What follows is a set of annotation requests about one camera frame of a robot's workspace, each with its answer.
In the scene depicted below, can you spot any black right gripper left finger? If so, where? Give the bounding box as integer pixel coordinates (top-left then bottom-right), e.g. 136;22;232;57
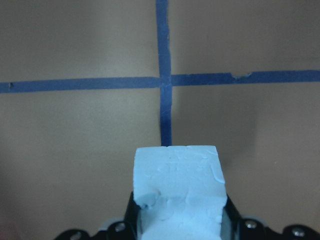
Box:
56;192;140;240

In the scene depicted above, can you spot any light blue foam block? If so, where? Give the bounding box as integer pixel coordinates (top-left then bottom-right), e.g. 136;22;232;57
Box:
133;145;227;240

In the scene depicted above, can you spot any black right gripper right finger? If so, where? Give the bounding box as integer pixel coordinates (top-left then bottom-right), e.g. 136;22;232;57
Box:
221;197;320;240

